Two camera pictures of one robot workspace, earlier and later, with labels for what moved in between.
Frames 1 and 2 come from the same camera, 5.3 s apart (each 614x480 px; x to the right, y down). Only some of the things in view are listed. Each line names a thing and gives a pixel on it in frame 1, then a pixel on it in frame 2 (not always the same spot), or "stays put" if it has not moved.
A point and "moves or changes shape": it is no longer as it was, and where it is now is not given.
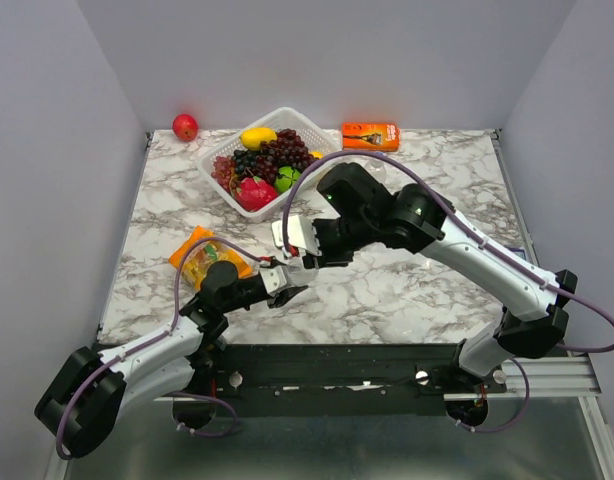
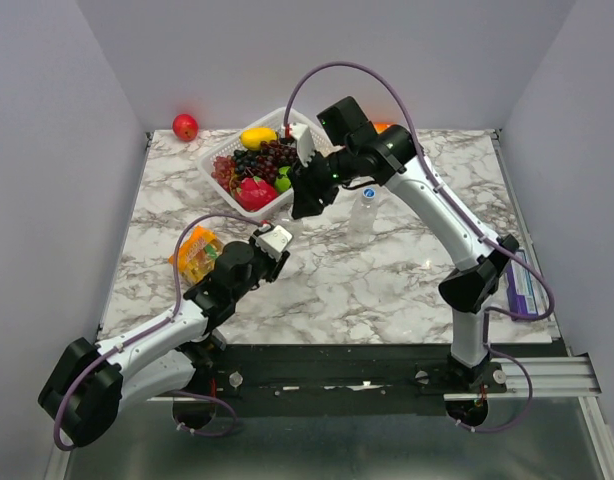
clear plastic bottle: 298,273 moves or changes shape
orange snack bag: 203,249 stays put
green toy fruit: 286,179 stays put
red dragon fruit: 253,193 stays put
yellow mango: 251,137 stays put
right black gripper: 326,259 -> 306,192
